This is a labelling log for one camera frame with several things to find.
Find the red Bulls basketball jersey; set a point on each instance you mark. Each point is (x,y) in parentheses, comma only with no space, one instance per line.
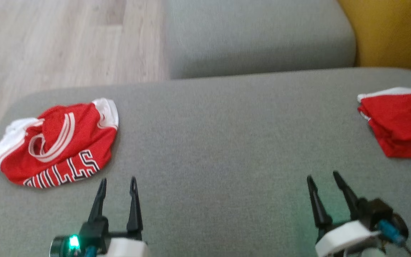
(80,135)

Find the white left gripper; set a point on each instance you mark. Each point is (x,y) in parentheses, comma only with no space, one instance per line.
(127,248)

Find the red white sports shorts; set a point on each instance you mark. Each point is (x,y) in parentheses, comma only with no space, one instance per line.
(401,121)

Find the yellow fabric cushion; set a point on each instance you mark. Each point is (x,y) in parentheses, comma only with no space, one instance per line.
(394,32)

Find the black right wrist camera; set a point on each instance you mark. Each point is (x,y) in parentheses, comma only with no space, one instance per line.
(380,212)

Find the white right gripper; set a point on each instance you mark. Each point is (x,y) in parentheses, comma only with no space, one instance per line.
(344,237)

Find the large grey sofa seat cushion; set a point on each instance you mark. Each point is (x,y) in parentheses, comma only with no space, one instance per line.
(227,142)

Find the small grey sofa cushion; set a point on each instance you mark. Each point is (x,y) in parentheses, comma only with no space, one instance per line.
(259,35)

